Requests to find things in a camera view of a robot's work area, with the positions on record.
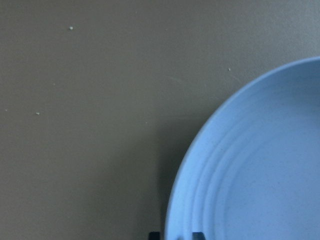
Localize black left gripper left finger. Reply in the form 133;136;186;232
148;231;160;240

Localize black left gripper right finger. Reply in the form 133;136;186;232
192;232;206;240

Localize blue plate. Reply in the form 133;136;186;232
164;57;320;240

